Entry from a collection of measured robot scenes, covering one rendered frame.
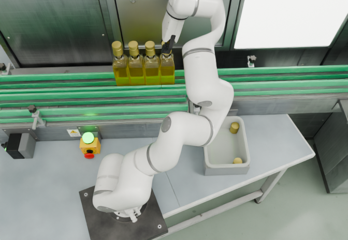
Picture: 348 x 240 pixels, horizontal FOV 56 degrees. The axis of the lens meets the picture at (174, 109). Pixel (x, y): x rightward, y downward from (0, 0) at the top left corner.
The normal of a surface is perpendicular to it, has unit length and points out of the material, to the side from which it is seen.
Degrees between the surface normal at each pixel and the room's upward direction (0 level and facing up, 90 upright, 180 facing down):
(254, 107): 90
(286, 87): 90
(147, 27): 90
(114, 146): 0
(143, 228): 2
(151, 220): 2
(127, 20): 90
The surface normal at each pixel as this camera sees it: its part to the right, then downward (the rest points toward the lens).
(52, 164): 0.00, -0.54
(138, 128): 0.04, 0.84
